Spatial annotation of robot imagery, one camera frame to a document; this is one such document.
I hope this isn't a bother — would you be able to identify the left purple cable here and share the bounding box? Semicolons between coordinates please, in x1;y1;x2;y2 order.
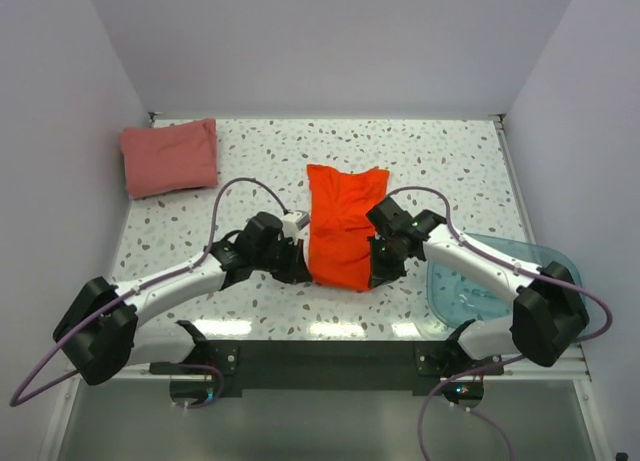
9;177;291;410

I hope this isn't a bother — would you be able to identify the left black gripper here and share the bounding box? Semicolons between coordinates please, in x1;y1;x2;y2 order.
253;234;312;283

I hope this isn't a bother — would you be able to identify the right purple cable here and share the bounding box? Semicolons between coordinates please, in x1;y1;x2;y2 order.
384;185;614;461

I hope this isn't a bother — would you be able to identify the folded pink t shirt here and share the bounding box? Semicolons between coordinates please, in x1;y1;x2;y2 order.
119;118;218;199

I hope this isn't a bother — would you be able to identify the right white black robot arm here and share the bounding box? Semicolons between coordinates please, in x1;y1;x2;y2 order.
366;197;589;374

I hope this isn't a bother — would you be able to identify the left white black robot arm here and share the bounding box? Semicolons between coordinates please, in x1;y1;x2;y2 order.
53;211;312;386

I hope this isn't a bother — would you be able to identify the orange t shirt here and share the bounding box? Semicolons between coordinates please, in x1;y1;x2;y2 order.
307;164;390;291

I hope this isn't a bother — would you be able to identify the clear blue plastic bin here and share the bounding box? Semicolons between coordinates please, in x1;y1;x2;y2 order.
424;234;582;328

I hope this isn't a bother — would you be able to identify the purple cable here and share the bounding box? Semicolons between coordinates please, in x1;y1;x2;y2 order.
9;177;291;410
384;185;614;461

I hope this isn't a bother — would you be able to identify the aluminium frame rail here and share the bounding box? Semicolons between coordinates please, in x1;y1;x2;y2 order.
39;111;616;461

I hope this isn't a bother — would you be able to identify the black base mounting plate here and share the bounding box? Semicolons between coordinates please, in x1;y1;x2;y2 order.
150;340;500;397

